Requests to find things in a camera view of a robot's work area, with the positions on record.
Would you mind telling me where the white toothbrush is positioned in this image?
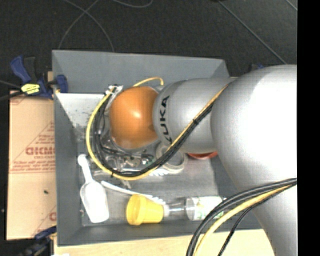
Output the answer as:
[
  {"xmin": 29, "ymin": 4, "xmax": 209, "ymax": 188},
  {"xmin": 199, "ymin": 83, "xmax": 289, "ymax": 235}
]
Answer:
[{"xmin": 100, "ymin": 180, "xmax": 166, "ymax": 205}]

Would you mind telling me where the clear tape roll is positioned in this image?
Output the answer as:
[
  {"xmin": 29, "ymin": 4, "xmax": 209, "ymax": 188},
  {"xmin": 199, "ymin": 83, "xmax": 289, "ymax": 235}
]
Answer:
[{"xmin": 155, "ymin": 144, "xmax": 189, "ymax": 175}]

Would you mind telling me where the yellow plastic cup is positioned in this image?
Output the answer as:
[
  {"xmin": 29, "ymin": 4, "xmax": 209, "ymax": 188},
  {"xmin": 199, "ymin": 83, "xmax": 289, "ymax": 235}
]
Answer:
[{"xmin": 125, "ymin": 194, "xmax": 165, "ymax": 226}]

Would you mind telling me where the white plastic scoop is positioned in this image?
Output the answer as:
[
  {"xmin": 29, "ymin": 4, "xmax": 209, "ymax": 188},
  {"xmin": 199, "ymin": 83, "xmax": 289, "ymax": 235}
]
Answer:
[{"xmin": 77, "ymin": 153, "xmax": 110, "ymax": 224}]

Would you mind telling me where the red-brown round thing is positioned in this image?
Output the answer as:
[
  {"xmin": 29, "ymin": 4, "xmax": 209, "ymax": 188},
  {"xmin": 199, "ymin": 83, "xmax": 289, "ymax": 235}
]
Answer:
[{"xmin": 186, "ymin": 150, "xmax": 219, "ymax": 160}]

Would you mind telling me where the clear plastic bottle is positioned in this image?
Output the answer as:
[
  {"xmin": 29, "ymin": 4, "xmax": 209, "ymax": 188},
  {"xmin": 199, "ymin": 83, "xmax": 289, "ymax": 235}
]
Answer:
[{"xmin": 163, "ymin": 196, "xmax": 227, "ymax": 221}]

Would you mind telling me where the grey metal bin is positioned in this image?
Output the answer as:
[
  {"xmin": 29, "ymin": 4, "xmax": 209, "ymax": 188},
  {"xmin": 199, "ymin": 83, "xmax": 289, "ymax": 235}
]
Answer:
[{"xmin": 51, "ymin": 49, "xmax": 266, "ymax": 246}]

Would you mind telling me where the brown cardboard board, red print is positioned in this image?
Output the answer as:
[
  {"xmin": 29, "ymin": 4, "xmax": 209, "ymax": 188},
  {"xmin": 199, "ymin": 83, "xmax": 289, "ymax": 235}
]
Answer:
[{"xmin": 5, "ymin": 90, "xmax": 58, "ymax": 241}]

